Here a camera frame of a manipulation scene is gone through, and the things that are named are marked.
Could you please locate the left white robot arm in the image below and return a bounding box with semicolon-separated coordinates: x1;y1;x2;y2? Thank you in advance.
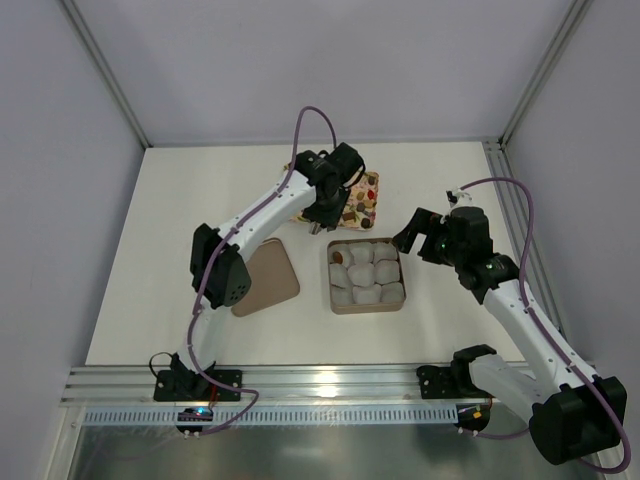
165;143;365;400

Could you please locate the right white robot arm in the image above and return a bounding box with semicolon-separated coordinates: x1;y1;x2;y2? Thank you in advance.
393;206;629;465

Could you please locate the floral pattern tray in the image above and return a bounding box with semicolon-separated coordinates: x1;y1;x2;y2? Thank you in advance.
295;160;379;231

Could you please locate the tan square tin lid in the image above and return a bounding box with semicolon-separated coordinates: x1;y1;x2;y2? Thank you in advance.
231;238;300;317

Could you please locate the tan square tin box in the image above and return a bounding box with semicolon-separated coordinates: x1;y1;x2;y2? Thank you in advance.
326;238;407;315

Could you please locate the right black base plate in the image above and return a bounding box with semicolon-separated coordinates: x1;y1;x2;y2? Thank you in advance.
416;365;490;400

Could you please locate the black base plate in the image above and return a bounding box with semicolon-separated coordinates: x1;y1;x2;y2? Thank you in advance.
416;365;490;400
153;370;241;402

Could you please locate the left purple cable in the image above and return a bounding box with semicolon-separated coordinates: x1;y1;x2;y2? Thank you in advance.
185;105;337;436

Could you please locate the purple cable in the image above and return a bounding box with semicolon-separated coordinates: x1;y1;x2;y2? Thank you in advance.
185;105;337;436
447;177;632;474

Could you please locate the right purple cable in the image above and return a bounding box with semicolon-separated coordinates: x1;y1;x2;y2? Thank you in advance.
447;177;632;474

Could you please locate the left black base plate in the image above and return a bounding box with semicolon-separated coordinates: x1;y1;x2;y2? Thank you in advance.
153;370;241;402

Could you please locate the aluminium rail frame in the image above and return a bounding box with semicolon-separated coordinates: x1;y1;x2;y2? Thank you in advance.
59;362;599;409

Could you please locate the slotted grey cable duct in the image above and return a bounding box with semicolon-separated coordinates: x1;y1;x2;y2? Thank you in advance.
82;404;458;427

